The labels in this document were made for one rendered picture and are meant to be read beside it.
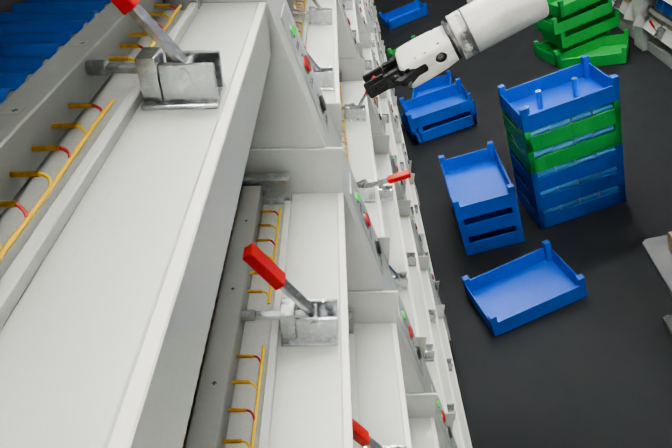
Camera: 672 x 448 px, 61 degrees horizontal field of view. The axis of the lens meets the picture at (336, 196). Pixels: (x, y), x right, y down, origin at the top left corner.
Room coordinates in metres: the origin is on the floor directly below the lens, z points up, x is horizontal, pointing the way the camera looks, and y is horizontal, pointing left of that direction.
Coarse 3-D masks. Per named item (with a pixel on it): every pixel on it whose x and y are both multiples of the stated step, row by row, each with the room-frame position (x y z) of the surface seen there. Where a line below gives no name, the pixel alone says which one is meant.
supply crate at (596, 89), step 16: (576, 64) 1.62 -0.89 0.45; (544, 80) 1.63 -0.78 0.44; (560, 80) 1.62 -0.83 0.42; (592, 80) 1.57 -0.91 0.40; (608, 80) 1.47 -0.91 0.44; (512, 96) 1.64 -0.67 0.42; (528, 96) 1.63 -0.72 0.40; (544, 96) 1.59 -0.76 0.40; (560, 96) 1.56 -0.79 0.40; (592, 96) 1.42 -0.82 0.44; (608, 96) 1.42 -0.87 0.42; (512, 112) 1.53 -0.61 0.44; (544, 112) 1.44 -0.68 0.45; (560, 112) 1.43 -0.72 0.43; (576, 112) 1.43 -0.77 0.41; (528, 128) 1.45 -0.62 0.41
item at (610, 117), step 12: (612, 108) 1.43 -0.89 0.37; (504, 120) 1.63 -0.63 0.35; (588, 120) 1.43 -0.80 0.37; (600, 120) 1.42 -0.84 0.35; (612, 120) 1.42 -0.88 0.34; (516, 132) 1.52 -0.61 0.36; (528, 132) 1.45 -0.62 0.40; (552, 132) 1.44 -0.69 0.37; (564, 132) 1.43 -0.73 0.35; (576, 132) 1.43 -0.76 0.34; (588, 132) 1.43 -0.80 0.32; (528, 144) 1.45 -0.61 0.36; (540, 144) 1.44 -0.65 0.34; (552, 144) 1.44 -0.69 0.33
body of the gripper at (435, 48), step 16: (432, 32) 0.96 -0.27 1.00; (448, 32) 0.92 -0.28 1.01; (400, 48) 0.99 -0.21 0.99; (416, 48) 0.94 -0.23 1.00; (432, 48) 0.91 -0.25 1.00; (448, 48) 0.90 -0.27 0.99; (400, 64) 0.93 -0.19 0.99; (416, 64) 0.91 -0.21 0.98; (432, 64) 0.90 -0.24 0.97; (448, 64) 0.90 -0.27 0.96; (416, 80) 0.91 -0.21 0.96
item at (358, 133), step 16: (352, 64) 1.16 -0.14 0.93; (352, 80) 1.16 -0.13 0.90; (352, 96) 1.08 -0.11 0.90; (368, 112) 1.00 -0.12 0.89; (352, 128) 0.95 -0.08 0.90; (368, 128) 0.94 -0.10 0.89; (352, 144) 0.89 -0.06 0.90; (368, 144) 0.88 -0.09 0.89; (352, 160) 0.84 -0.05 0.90; (368, 160) 0.83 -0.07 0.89; (368, 176) 0.78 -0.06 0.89; (368, 208) 0.70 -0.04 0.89; (384, 240) 0.56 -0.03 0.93
